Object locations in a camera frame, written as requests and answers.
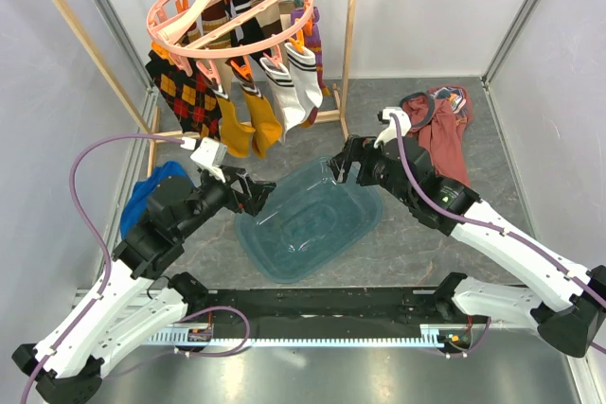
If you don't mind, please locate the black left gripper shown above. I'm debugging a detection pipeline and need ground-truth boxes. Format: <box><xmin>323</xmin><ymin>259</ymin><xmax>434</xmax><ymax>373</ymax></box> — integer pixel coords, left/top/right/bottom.
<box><xmin>176</xmin><ymin>164</ymin><xmax>276</xmax><ymax>239</ymax></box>

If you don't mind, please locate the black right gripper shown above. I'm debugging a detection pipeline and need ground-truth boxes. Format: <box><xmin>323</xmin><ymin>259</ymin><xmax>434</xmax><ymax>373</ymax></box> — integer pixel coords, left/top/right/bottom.
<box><xmin>326</xmin><ymin>133</ymin><xmax>414</xmax><ymax>206</ymax></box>

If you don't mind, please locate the mustard yellow sock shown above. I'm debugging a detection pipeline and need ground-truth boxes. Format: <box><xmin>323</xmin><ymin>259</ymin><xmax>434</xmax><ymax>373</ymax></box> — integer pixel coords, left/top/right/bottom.
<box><xmin>210</xmin><ymin>81</ymin><xmax>256</xmax><ymax>158</ymax></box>
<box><xmin>228</xmin><ymin>58</ymin><xmax>283</xmax><ymax>159</ymax></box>

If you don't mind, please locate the argyle black red sock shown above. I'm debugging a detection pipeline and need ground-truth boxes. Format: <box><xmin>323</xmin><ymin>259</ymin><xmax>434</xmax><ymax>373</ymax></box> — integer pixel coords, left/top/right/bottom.
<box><xmin>145</xmin><ymin>49</ymin><xmax>222</xmax><ymax>140</ymax></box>

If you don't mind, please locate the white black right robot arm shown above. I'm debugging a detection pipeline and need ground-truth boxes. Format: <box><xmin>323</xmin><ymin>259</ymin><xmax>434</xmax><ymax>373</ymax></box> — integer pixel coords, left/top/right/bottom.
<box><xmin>328</xmin><ymin>135</ymin><xmax>605</xmax><ymax>358</ymax></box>

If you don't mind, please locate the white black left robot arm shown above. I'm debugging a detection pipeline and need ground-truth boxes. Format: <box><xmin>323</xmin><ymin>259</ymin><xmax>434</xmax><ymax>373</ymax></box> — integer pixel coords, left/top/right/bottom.
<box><xmin>12</xmin><ymin>167</ymin><xmax>276</xmax><ymax>403</ymax></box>

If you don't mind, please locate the pink round clip hanger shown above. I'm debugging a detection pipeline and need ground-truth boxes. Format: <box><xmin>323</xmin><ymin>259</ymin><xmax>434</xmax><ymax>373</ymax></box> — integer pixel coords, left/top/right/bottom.
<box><xmin>146</xmin><ymin>0</ymin><xmax>315</xmax><ymax>60</ymax></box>

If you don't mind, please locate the wooden clothes rack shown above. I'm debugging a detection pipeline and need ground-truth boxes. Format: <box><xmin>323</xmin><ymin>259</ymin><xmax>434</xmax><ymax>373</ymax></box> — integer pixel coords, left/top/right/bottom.
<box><xmin>51</xmin><ymin>0</ymin><xmax>357</xmax><ymax>174</ymax></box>

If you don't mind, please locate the blue translucent plastic basin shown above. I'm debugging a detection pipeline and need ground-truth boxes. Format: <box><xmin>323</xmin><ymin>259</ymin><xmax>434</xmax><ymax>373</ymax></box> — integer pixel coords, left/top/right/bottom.
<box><xmin>235</xmin><ymin>156</ymin><xmax>383</xmax><ymax>284</ymax></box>

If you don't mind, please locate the red garment pile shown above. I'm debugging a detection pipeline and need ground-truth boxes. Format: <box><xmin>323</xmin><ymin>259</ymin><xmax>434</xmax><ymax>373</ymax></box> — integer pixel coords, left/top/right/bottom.
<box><xmin>401</xmin><ymin>86</ymin><xmax>473</xmax><ymax>186</ymax></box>

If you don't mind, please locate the blue cloth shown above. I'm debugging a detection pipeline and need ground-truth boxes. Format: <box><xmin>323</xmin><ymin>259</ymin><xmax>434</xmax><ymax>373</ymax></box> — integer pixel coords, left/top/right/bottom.
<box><xmin>119</xmin><ymin>161</ymin><xmax>193</xmax><ymax>238</ymax></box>

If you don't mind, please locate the purple striped sock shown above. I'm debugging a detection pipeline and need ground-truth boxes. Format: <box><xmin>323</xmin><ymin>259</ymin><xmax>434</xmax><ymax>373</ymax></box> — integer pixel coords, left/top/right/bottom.
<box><xmin>303</xmin><ymin>7</ymin><xmax>330</xmax><ymax>96</ymax></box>

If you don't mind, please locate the brown striped sock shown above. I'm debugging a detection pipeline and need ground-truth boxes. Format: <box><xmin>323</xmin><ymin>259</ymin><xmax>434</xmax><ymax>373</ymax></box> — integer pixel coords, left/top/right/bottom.
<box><xmin>184</xmin><ymin>0</ymin><xmax>236</xmax><ymax>49</ymax></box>

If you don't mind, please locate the black white striped sock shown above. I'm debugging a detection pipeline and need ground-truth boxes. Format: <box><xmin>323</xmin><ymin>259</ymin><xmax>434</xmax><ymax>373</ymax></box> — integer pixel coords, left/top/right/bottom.
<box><xmin>229</xmin><ymin>0</ymin><xmax>271</xmax><ymax>50</ymax></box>

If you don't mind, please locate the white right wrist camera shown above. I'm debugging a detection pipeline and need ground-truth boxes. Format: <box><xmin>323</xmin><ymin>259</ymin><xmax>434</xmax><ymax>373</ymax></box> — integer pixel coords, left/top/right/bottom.
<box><xmin>373</xmin><ymin>107</ymin><xmax>412</xmax><ymax>149</ymax></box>

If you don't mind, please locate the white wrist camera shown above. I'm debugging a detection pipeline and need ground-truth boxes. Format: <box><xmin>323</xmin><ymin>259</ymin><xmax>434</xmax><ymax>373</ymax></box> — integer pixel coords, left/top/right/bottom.
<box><xmin>373</xmin><ymin>107</ymin><xmax>412</xmax><ymax>149</ymax></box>
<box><xmin>181</xmin><ymin>137</ymin><xmax>227</xmax><ymax>183</ymax></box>

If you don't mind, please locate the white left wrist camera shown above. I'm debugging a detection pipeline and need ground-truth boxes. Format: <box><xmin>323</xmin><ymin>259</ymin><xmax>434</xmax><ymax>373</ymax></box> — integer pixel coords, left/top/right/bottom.
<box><xmin>181</xmin><ymin>137</ymin><xmax>227</xmax><ymax>183</ymax></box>

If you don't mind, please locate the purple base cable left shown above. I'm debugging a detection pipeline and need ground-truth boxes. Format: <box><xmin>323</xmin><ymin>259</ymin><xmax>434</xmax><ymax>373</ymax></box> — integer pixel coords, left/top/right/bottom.
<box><xmin>103</xmin><ymin>305</ymin><xmax>251</xmax><ymax>379</ymax></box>

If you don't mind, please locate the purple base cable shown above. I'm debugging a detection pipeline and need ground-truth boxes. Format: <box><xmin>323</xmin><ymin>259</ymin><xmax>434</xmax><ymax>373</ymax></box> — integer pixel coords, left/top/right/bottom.
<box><xmin>420</xmin><ymin>316</ymin><xmax>493</xmax><ymax>360</ymax></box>
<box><xmin>103</xmin><ymin>305</ymin><xmax>251</xmax><ymax>379</ymax></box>

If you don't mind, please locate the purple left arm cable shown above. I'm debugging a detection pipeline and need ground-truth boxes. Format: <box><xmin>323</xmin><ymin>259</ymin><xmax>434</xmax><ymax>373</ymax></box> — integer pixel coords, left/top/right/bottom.
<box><xmin>19</xmin><ymin>133</ymin><xmax>187</xmax><ymax>404</ymax></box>

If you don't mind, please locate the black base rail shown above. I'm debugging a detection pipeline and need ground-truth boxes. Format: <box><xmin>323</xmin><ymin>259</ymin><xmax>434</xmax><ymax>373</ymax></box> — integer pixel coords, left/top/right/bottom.
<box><xmin>184</xmin><ymin>287</ymin><xmax>487</xmax><ymax>341</ymax></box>

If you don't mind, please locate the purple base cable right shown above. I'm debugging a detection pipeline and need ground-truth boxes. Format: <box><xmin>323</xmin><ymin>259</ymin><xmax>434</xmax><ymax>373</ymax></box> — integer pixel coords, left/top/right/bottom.
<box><xmin>420</xmin><ymin>316</ymin><xmax>493</xmax><ymax>360</ymax></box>

